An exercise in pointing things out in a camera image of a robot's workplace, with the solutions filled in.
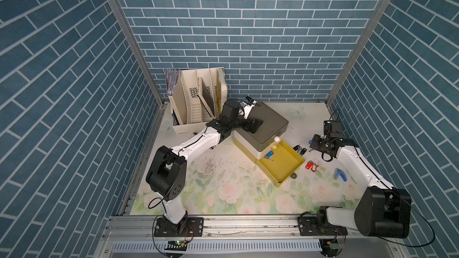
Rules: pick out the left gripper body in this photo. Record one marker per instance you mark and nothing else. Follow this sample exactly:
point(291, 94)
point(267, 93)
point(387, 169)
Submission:
point(244, 125)

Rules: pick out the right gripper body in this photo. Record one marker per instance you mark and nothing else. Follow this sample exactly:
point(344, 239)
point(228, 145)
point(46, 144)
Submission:
point(317, 143)

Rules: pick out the grey three-drawer cabinet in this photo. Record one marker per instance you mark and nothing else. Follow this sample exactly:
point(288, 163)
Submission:
point(256, 145)

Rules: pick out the blue key fob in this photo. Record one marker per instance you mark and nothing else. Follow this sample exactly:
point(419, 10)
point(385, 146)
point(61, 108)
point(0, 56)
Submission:
point(340, 174)

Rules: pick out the red tag key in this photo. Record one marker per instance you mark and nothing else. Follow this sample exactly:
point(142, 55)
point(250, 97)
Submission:
point(309, 165)
point(313, 167)

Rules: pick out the black car key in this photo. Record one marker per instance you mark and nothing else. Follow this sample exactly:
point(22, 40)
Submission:
point(297, 148)

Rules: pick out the blue tag key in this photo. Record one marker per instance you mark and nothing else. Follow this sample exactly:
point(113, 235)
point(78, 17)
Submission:
point(269, 156)

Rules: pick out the yellow bottom drawer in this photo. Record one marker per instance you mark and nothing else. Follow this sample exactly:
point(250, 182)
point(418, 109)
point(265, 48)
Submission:
point(286, 161)

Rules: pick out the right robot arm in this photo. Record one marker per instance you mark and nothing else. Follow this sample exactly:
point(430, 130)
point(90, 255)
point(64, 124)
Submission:
point(384, 211)

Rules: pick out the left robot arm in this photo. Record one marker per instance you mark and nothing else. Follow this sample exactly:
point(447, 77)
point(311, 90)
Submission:
point(167, 173)

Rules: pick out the white file organizer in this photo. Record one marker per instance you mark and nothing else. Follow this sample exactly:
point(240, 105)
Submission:
point(188, 113)

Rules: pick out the floral table mat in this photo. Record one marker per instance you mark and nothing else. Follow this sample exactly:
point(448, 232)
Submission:
point(224, 181)

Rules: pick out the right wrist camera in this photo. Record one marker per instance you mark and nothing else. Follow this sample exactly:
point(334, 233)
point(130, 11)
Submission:
point(333, 129)

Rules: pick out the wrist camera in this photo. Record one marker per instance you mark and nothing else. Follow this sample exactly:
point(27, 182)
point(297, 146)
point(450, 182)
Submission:
point(333, 129)
point(247, 105)

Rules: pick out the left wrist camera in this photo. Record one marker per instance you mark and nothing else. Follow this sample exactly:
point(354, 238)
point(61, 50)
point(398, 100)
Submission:
point(247, 105)

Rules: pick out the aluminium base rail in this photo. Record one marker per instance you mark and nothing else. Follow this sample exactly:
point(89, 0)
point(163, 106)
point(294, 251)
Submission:
point(239, 236)

